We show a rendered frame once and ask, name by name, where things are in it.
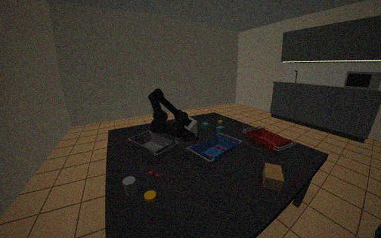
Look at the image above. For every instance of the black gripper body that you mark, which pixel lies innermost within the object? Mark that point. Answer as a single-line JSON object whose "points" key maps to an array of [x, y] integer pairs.
{"points": [[173, 130]]}

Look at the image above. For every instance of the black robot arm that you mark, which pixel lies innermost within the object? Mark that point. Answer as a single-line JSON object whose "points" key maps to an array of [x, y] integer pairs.
{"points": [[159, 116]]}

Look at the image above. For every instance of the tan rectangular block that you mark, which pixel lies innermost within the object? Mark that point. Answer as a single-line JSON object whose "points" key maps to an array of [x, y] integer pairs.
{"points": [[273, 177]]}

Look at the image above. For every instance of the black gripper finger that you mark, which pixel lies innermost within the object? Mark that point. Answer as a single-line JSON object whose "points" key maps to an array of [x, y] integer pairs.
{"points": [[192, 138], [183, 132]]}

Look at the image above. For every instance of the blue plastic tray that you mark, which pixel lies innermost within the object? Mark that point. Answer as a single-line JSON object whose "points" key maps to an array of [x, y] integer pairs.
{"points": [[208, 148]]}

